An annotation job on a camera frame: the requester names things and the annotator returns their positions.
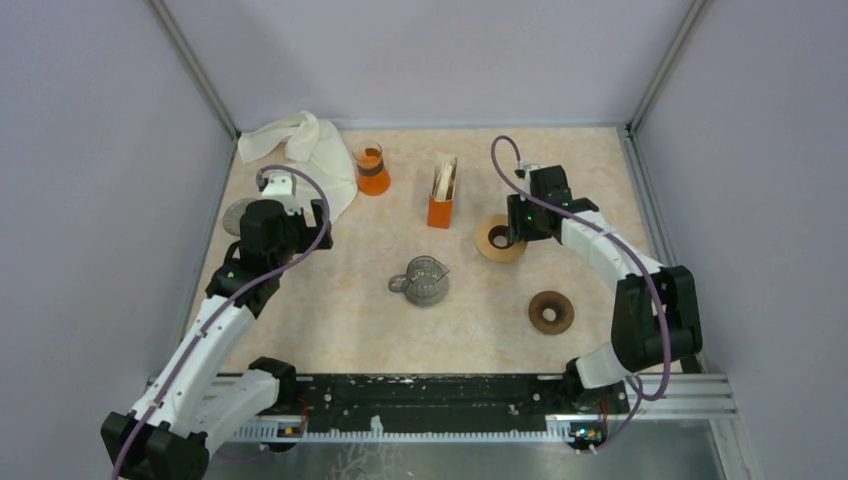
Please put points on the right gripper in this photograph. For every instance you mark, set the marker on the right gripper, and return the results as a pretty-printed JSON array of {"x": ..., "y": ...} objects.
[{"x": 516, "y": 228}]

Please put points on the orange coffee filter box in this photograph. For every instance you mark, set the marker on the orange coffee filter box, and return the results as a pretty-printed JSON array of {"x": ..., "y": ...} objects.
[{"x": 441, "y": 198}]

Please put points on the clear glass dripper cone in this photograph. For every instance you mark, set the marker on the clear glass dripper cone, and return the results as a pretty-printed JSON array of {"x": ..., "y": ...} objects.
[{"x": 231, "y": 219}]

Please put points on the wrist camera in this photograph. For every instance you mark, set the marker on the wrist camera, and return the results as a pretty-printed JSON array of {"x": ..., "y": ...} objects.
[
  {"x": 281, "y": 187},
  {"x": 523, "y": 169}
]

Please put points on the orange glass flask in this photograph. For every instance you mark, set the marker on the orange glass flask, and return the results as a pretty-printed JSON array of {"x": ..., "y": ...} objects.
[{"x": 372, "y": 175}]

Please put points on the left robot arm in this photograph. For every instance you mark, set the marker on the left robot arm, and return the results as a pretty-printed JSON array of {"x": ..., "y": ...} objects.
[{"x": 172, "y": 431}]

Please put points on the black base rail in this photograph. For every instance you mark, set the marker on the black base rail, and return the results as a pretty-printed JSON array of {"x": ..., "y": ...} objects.
[{"x": 427, "y": 403}]

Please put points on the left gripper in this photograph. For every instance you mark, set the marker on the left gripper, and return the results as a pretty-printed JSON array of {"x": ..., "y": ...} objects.
[{"x": 309, "y": 234}]

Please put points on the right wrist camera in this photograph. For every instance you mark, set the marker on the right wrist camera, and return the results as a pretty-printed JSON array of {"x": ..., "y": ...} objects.
[{"x": 523, "y": 169}]

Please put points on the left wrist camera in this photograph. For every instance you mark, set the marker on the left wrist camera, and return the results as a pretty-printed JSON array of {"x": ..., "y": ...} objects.
[{"x": 281, "y": 187}]

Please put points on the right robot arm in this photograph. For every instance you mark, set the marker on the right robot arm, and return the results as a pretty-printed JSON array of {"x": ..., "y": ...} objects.
[{"x": 656, "y": 318}]

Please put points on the white cloth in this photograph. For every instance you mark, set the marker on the white cloth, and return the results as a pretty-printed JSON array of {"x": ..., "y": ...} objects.
[{"x": 313, "y": 146}]

